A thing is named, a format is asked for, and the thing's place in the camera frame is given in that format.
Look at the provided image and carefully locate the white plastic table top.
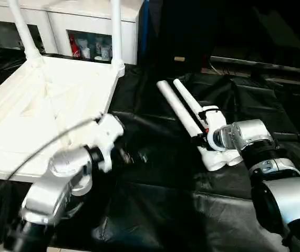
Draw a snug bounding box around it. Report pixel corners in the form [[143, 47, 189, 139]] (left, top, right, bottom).
[[0, 54, 126, 182]]

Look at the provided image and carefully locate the white plastic table leg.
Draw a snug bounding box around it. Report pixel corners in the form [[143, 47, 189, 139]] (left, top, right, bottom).
[[109, 0, 126, 67], [173, 78, 243, 167], [7, 0, 44, 61], [157, 80, 227, 173]]

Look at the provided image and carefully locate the black mat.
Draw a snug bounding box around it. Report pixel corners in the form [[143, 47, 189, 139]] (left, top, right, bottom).
[[0, 46, 300, 252]]

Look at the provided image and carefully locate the dark low bench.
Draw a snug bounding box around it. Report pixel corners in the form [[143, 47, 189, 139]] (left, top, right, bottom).
[[209, 54, 300, 77]]

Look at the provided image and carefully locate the black speaker with gold label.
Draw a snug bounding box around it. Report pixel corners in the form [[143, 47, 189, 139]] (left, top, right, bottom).
[[136, 0, 300, 72]]

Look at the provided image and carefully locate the red bottle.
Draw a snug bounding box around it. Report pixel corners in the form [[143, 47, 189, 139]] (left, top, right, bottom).
[[71, 36, 82, 58]]

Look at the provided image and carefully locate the blue vertical panel edge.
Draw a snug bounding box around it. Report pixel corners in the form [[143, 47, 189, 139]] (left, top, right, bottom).
[[138, 0, 151, 64]]

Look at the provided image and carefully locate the white glass-door cabinet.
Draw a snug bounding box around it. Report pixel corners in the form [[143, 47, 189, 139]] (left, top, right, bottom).
[[0, 0, 143, 65]]

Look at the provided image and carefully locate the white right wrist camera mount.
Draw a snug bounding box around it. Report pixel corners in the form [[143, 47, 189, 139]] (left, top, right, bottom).
[[198, 104, 229, 152]]

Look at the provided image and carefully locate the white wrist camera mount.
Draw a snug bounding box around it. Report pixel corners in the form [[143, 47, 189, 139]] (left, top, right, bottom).
[[198, 104, 229, 152], [85, 113, 126, 173]]

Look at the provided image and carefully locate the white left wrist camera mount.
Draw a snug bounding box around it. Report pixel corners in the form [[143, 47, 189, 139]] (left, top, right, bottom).
[[85, 113, 126, 173]]

